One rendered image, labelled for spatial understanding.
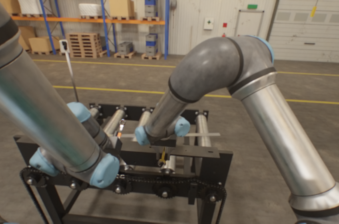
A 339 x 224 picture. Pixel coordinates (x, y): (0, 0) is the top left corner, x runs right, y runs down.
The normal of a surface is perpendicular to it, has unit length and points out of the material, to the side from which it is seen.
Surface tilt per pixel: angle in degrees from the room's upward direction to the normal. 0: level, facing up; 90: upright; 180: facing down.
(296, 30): 90
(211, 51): 50
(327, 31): 90
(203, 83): 101
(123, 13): 90
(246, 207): 0
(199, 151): 0
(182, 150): 0
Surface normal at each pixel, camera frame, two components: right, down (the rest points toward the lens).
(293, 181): -0.84, 0.26
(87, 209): 0.03, -0.88
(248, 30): -0.08, 0.48
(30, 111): 0.65, 0.52
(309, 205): -0.79, -0.50
